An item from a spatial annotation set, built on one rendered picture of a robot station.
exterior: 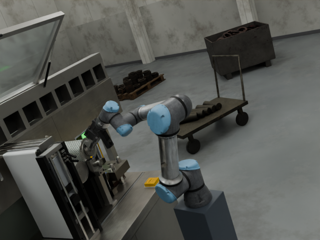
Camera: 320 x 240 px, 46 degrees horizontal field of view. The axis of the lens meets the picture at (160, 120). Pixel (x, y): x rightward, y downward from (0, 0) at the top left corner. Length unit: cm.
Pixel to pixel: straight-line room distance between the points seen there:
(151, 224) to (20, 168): 80
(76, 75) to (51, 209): 105
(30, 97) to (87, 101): 52
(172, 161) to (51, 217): 78
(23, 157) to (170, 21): 911
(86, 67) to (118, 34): 941
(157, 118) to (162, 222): 96
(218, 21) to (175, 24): 133
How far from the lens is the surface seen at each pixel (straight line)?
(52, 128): 251
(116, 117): 194
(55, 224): 218
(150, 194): 226
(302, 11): 913
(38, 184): 207
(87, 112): 278
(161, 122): 157
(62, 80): 265
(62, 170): 194
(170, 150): 170
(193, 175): 191
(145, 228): 222
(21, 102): 238
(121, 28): 1209
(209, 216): 197
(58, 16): 219
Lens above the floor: 198
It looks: 19 degrees down
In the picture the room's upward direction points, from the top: 19 degrees counter-clockwise
